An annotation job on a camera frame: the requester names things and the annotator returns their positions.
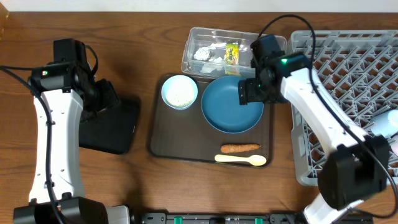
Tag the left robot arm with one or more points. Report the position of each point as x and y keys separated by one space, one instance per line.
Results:
x=73 y=110

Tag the clear plastic bin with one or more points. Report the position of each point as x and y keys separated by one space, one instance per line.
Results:
x=216 y=53

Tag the dark blue plate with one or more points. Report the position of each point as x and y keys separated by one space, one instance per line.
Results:
x=221 y=109

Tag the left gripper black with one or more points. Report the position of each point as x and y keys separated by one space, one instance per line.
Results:
x=109 y=97

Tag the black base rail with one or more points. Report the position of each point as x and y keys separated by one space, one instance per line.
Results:
x=179 y=218

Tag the light blue rice bowl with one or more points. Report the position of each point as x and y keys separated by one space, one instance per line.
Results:
x=179 y=92

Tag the dark brown serving tray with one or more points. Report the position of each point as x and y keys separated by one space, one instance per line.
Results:
x=186 y=135

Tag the white tissue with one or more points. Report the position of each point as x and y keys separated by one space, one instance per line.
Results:
x=215 y=63
x=202 y=54

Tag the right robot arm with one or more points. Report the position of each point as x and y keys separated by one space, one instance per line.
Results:
x=356 y=163

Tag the yellow snack wrapper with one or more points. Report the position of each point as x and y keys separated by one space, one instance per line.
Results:
x=231 y=59

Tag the black plastic tray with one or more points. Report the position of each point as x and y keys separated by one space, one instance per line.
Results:
x=111 y=130

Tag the light blue cup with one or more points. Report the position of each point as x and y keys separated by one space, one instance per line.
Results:
x=385 y=124

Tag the cream plastic spoon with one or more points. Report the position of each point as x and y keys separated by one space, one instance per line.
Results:
x=254 y=160

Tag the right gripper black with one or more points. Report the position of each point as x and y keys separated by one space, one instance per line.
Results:
x=250 y=93

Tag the pink cup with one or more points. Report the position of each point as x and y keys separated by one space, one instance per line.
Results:
x=394 y=146

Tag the orange carrot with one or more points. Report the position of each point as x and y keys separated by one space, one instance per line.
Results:
x=237 y=148

